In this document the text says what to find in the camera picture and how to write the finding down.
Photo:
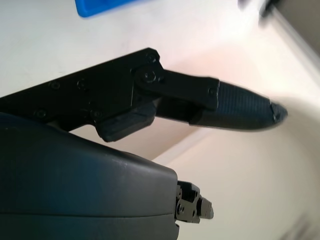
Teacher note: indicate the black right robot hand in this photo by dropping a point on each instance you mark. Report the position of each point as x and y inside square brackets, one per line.
[62, 180]

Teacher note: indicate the blue plastic tray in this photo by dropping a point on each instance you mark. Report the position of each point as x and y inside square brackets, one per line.
[100, 6]

